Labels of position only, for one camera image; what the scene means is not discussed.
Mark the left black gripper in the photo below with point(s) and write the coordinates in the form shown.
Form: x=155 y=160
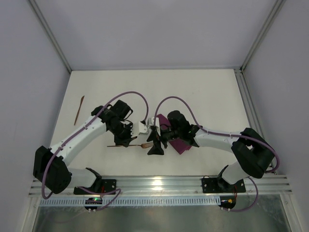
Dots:
x=124 y=138

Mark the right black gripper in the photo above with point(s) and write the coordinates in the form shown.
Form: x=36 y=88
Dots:
x=157 y=138

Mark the purple satin napkin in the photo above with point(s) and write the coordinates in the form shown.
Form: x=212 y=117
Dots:
x=179 y=145

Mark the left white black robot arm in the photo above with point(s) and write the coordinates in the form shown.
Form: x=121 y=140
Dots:
x=51 y=165

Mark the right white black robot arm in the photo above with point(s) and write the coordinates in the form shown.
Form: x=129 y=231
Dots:
x=253 y=154

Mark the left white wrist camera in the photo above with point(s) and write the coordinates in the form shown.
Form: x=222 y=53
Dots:
x=139 y=128

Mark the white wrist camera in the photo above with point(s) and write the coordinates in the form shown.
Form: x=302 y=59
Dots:
x=139 y=128
x=154 y=124

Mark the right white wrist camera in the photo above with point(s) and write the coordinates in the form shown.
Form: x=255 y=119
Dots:
x=154 y=124

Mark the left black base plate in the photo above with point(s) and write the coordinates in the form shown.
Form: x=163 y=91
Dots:
x=106 y=186

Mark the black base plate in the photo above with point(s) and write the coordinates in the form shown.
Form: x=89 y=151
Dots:
x=106 y=186
x=212 y=185

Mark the grey slotted cable duct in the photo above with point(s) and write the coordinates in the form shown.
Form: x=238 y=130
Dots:
x=131 y=201

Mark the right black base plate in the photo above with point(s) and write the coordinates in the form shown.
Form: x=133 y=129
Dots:
x=212 y=185

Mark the right side aluminium rail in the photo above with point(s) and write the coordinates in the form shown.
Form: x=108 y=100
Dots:
x=250 y=109

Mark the aluminium rail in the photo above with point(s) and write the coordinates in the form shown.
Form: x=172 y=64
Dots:
x=250 y=109
x=192 y=185

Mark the front aluminium rail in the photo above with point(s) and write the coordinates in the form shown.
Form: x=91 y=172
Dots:
x=192 y=185

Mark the left corner aluminium post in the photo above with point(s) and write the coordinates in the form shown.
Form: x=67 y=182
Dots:
x=47 y=30

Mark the corner aluminium post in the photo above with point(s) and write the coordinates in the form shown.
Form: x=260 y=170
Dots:
x=47 y=30
x=268 y=22

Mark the right corner aluminium post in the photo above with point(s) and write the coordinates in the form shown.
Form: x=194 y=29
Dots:
x=268 y=22

